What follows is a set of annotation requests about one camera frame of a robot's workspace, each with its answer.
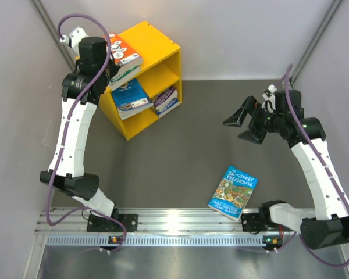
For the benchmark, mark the light blue treehouse book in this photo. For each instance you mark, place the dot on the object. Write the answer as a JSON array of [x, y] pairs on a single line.
[[233, 193]]

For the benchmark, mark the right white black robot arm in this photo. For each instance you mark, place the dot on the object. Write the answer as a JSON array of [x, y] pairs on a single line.
[[327, 224]]

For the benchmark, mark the yellow wooden shelf box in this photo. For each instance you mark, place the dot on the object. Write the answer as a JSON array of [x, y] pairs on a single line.
[[160, 70]]

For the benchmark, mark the purple 52-storey treehouse book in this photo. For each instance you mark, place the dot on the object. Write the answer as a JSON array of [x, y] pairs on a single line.
[[164, 98]]

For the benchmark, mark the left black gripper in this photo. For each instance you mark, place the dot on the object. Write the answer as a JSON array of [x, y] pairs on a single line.
[[113, 69]]

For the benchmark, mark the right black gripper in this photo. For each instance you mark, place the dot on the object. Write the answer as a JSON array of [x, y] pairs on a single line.
[[237, 118]]

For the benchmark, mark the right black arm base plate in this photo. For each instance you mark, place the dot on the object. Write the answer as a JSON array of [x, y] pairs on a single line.
[[254, 222]]

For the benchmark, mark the blue thick paperback book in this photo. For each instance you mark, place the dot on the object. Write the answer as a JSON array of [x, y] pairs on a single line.
[[130, 98]]

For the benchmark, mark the dark Tale of Two Cities book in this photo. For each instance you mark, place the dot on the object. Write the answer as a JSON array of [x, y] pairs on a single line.
[[133, 113]]

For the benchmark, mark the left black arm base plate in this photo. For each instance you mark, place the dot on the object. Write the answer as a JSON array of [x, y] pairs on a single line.
[[101, 224]]

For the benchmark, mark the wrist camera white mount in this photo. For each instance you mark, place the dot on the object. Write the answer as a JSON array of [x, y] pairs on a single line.
[[73, 39], [269, 93]]

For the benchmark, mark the green 104-storey treehouse book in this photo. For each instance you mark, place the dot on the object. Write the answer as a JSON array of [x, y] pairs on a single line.
[[125, 74]]

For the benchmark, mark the blue 91-storey treehouse book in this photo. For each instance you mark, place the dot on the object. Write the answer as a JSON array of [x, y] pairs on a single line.
[[170, 106]]

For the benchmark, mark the aluminium mounting rail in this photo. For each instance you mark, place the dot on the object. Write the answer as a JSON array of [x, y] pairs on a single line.
[[162, 227]]

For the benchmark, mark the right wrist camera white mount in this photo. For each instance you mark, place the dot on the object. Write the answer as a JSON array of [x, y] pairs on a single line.
[[269, 93]]

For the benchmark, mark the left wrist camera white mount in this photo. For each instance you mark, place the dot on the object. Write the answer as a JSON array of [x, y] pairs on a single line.
[[73, 39]]

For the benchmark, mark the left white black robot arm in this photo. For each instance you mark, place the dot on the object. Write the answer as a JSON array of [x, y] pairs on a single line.
[[81, 91]]

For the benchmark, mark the orange 78-storey treehouse book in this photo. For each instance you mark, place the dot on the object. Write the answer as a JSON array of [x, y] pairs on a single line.
[[123, 53]]

